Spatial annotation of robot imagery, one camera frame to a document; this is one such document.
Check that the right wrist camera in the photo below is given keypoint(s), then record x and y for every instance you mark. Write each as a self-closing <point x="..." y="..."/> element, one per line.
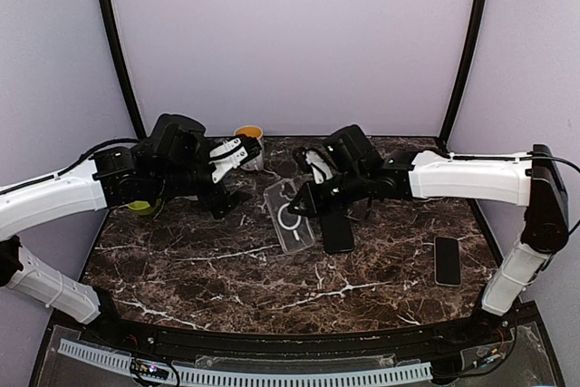
<point x="312" y="161"/>

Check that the silver edged smartphone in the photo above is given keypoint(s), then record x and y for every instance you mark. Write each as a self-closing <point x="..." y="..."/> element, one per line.
<point x="447" y="265"/>

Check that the black front rail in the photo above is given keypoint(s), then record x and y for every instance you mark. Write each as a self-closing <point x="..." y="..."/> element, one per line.
<point x="450" y="337"/>

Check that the black phone case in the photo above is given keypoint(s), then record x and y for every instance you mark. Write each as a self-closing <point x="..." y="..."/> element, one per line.
<point x="337" y="233"/>

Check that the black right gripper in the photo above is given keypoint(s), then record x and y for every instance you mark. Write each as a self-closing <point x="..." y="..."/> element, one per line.
<point x="312" y="202"/>

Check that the white floral mug yellow inside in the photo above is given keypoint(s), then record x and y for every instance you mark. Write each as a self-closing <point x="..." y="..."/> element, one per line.
<point x="255" y="140"/>

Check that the right black frame post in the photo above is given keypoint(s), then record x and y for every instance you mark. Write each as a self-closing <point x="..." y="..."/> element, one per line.
<point x="461" y="80"/>

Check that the white slotted cable duct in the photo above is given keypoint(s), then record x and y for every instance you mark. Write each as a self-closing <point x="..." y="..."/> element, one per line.
<point x="152" y="373"/>

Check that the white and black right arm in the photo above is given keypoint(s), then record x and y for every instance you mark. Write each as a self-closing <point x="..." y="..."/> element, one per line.
<point x="354" y="170"/>

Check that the left black frame post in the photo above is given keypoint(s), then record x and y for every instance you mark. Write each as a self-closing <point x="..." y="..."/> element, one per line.
<point x="121" y="69"/>

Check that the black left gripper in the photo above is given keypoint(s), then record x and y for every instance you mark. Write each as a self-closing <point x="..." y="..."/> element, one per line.
<point x="218" y="209"/>

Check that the green cup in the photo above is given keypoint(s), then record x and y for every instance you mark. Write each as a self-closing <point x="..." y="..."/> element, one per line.
<point x="144" y="208"/>

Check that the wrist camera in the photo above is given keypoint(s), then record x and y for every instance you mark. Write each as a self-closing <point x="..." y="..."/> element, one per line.
<point x="312" y="161"/>
<point x="231" y="154"/>

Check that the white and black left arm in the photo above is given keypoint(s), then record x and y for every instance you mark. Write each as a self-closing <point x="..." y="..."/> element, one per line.
<point x="175" y="161"/>

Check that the black frame post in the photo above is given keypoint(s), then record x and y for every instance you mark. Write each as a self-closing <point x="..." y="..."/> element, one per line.
<point x="461" y="80"/>
<point x="121" y="69"/>

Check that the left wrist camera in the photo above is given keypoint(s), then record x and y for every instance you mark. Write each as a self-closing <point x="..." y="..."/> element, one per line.
<point x="231" y="154"/>

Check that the clear magsafe phone case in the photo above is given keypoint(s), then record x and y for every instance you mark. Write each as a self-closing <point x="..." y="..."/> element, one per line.
<point x="293" y="231"/>

